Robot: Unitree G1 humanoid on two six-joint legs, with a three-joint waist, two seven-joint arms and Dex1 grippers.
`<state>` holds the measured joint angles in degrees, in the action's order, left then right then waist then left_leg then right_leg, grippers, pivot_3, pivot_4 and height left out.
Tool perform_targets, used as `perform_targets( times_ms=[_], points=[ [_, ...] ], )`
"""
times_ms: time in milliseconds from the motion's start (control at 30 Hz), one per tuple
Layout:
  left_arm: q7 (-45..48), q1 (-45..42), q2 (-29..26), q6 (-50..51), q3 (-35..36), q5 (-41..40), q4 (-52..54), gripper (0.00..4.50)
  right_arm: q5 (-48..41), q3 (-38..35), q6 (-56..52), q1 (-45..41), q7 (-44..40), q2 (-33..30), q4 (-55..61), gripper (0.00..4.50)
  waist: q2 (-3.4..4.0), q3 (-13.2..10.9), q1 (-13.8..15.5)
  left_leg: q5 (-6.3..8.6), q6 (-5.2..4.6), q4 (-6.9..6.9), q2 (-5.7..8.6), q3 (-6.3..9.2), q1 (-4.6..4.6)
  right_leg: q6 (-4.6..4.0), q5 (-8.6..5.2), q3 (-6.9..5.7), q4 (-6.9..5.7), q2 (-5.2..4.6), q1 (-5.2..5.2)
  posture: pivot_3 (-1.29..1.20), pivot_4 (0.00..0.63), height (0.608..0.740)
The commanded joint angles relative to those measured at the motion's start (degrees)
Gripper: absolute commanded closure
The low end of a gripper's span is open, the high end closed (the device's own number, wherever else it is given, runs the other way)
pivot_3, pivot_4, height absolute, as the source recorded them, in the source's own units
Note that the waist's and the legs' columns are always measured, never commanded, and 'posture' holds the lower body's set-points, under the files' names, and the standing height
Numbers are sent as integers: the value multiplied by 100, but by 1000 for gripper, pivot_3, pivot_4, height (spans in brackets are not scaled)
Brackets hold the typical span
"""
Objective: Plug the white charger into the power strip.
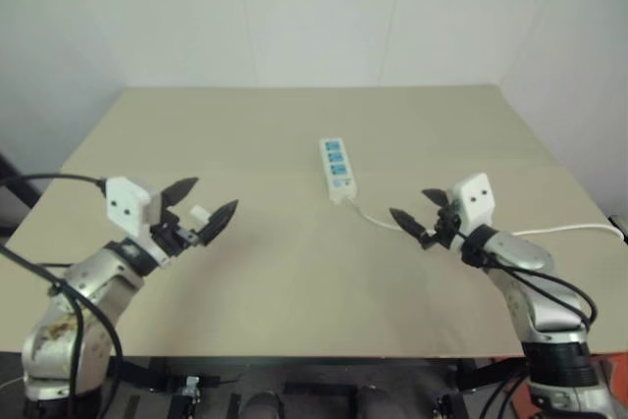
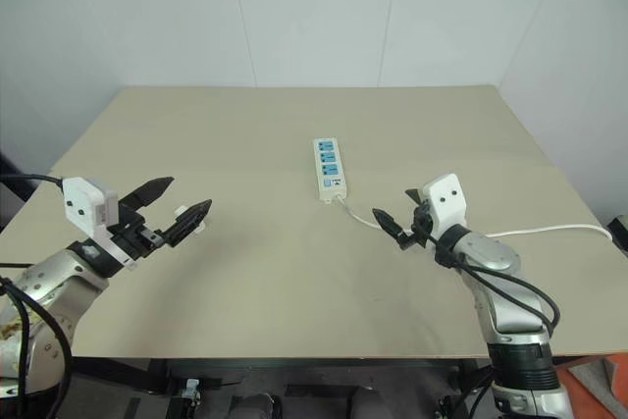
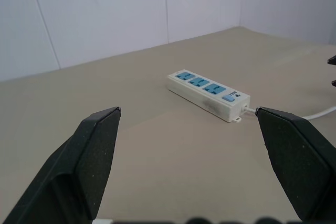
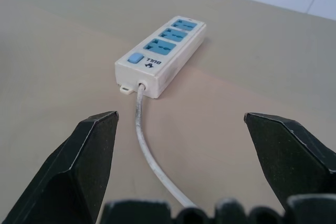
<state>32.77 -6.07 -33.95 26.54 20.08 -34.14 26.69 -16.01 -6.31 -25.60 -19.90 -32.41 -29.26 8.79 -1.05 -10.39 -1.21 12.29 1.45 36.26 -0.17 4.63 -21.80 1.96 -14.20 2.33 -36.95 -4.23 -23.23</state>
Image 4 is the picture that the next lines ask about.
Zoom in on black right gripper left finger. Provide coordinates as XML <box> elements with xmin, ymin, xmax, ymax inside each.
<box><xmin>0</xmin><ymin>110</ymin><xmax>120</xmax><ymax>224</ymax></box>

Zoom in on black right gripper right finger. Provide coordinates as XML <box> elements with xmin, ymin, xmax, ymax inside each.
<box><xmin>243</xmin><ymin>112</ymin><xmax>336</xmax><ymax>211</ymax></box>

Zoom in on white power strip blue sockets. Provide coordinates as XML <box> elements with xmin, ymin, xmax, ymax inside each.
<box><xmin>114</xmin><ymin>15</ymin><xmax>207</xmax><ymax>99</ymax></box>

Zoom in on white power cable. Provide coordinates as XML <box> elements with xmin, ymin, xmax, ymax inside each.
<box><xmin>134</xmin><ymin>83</ymin><xmax>197</xmax><ymax>208</ymax></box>

